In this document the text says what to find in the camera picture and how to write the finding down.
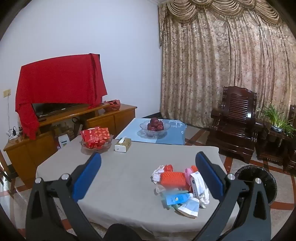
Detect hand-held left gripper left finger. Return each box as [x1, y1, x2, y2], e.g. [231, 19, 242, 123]
[26, 152, 103, 241]

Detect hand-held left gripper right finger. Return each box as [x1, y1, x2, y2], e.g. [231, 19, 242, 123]
[195, 151, 271, 241]

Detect white medicine box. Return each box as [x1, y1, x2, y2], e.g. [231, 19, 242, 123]
[190, 171, 207, 194]

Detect pink plastic item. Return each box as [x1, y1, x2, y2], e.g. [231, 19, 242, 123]
[184, 167, 195, 186]

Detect white tissue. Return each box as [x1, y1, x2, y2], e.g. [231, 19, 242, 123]
[199, 188, 210, 208]

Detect green plastic bag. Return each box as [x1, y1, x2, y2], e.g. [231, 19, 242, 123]
[166, 189, 190, 211]

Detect white blue pouch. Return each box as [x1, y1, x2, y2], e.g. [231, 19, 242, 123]
[177, 198, 200, 218]

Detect blue tube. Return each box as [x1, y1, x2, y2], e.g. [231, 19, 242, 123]
[165, 193, 194, 207]

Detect red white plastic wrapper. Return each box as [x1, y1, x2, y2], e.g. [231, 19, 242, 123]
[152, 164, 174, 184]

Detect black trash bin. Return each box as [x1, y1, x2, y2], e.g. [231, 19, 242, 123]
[235, 165, 277, 207]

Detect glass candy bowl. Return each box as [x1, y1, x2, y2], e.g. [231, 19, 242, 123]
[81, 134, 114, 154]

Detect red patterned gift packets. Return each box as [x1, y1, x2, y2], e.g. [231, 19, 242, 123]
[80, 127, 110, 149]

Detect white tissue box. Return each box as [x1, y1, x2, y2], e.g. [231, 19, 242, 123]
[114, 137, 132, 153]

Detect black bag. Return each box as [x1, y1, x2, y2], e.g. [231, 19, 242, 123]
[72, 117, 84, 139]

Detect wooden television cabinet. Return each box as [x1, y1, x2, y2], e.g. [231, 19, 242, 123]
[3, 103, 138, 188]

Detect blue coffee table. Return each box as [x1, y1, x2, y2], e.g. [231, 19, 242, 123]
[115, 118, 187, 146]

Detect person's dark trouser knee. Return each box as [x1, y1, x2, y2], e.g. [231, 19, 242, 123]
[105, 224, 148, 241]

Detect dark wooden side table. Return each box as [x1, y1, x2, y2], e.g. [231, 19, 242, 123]
[255, 122, 294, 166]

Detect dark wooden armchair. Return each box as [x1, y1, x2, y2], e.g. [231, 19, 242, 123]
[206, 86, 264, 164]
[283, 105, 296, 173]

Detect pile of red apples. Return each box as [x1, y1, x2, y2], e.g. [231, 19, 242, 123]
[147, 117, 164, 132]

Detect glass fruit bowl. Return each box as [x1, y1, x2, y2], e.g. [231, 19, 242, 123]
[137, 120, 171, 139]

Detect black television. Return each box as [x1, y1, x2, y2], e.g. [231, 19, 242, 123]
[32, 103, 88, 117]

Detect red plastic bag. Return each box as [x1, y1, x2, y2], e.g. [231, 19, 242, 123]
[103, 100, 121, 111]

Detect white power strip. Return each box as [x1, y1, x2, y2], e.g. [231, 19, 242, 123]
[7, 126, 22, 142]

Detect green potted plant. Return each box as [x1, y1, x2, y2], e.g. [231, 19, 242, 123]
[259, 103, 296, 137]

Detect red cloth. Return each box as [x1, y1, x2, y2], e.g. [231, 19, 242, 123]
[15, 53, 108, 140]

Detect beige floral curtain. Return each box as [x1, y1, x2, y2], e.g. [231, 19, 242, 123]
[158, 0, 296, 130]

